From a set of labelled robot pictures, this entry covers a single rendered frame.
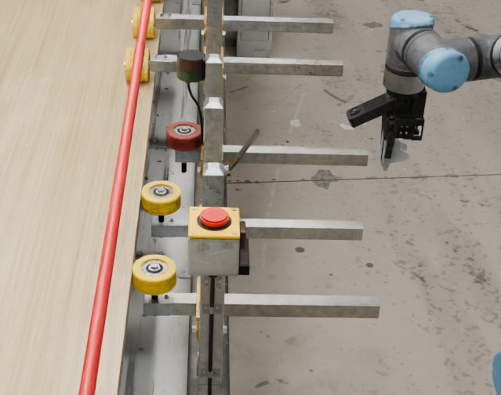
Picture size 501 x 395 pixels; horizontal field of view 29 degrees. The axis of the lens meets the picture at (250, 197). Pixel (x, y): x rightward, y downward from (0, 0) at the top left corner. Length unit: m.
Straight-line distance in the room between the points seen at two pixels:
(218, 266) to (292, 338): 1.67
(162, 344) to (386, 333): 1.17
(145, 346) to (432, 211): 1.82
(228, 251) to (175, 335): 0.75
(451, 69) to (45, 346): 0.94
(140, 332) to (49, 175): 0.38
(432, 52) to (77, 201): 0.76
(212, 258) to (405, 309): 1.87
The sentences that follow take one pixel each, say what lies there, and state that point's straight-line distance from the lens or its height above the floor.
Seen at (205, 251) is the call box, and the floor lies 1.20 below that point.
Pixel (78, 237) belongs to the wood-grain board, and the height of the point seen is 0.90.
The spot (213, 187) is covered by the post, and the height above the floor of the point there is 1.12.
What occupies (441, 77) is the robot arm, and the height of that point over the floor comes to 1.14.
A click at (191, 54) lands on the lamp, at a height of 1.11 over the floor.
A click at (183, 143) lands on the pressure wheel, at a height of 0.90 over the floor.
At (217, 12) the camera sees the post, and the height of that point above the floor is 1.10.
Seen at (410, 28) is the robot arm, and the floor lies 1.18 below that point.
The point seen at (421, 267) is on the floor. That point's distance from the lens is 3.36.
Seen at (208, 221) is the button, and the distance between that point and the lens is 1.33.
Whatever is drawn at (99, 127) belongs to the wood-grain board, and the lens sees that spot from 2.22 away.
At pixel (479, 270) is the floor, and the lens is 3.40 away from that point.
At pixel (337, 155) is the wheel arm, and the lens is 2.22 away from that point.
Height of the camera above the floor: 1.99
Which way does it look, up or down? 34 degrees down
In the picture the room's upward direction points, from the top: 3 degrees clockwise
